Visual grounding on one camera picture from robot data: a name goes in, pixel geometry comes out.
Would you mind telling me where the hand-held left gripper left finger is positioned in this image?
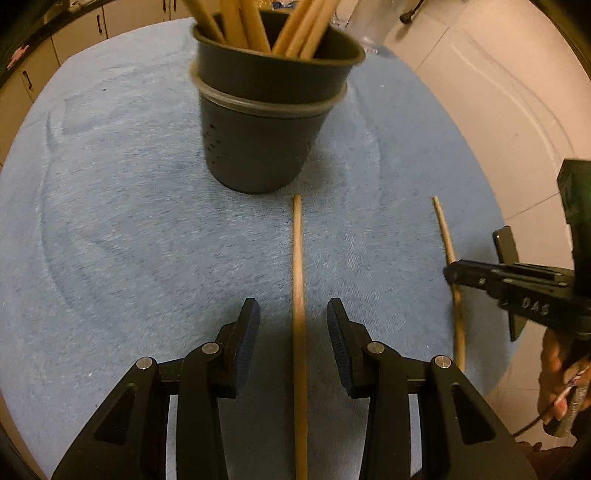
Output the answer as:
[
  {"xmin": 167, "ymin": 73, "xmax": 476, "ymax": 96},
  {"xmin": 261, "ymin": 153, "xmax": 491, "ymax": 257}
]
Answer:
[{"xmin": 51, "ymin": 298, "xmax": 262, "ymax": 480}]

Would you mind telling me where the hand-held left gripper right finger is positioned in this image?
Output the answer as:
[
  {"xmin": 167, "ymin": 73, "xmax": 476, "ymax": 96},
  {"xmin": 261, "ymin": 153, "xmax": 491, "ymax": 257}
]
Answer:
[{"xmin": 326, "ymin": 298, "xmax": 539, "ymax": 480}]

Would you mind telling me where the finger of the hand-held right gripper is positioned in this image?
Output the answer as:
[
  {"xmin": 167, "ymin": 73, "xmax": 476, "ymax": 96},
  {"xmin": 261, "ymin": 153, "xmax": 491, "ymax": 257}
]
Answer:
[{"xmin": 443, "ymin": 260, "xmax": 507, "ymax": 297}]

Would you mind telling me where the light wooden chopstick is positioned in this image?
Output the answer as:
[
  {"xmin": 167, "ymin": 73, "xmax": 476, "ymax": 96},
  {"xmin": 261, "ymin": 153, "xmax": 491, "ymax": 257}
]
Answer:
[
  {"xmin": 292, "ymin": 194, "xmax": 309, "ymax": 480},
  {"xmin": 431, "ymin": 196, "xmax": 466, "ymax": 372}
]

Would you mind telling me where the black utensil holder cup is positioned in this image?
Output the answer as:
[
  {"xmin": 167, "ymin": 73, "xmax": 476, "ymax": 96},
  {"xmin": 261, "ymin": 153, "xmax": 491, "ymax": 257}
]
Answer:
[{"xmin": 191, "ymin": 8, "xmax": 366, "ymax": 195}]

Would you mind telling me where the bundle of chopsticks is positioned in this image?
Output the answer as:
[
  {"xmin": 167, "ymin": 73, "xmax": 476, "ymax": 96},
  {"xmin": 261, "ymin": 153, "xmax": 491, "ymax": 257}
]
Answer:
[{"xmin": 182, "ymin": 0, "xmax": 342, "ymax": 58}]

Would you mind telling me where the person's right hand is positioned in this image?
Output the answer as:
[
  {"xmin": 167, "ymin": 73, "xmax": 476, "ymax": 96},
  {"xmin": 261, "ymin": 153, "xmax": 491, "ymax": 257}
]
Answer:
[{"xmin": 538, "ymin": 330, "xmax": 574, "ymax": 424}]

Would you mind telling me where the blue terry towel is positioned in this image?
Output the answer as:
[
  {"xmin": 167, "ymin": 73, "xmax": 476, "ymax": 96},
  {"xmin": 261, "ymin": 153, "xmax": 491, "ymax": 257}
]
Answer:
[{"xmin": 0, "ymin": 16, "xmax": 513, "ymax": 480}]

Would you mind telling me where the clear glass mug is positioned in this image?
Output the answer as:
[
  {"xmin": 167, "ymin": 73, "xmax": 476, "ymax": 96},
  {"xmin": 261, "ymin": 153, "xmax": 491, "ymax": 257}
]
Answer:
[{"xmin": 332, "ymin": 0, "xmax": 393, "ymax": 54}]

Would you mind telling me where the thin black cable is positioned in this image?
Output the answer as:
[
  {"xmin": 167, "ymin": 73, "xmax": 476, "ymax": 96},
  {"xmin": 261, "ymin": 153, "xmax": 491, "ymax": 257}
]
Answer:
[{"xmin": 508, "ymin": 408, "xmax": 552, "ymax": 438}]

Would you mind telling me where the black power cable with plug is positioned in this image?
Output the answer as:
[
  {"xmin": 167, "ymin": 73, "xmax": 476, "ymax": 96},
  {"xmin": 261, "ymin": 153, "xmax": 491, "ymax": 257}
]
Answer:
[{"xmin": 399, "ymin": 0, "xmax": 428, "ymax": 24}]

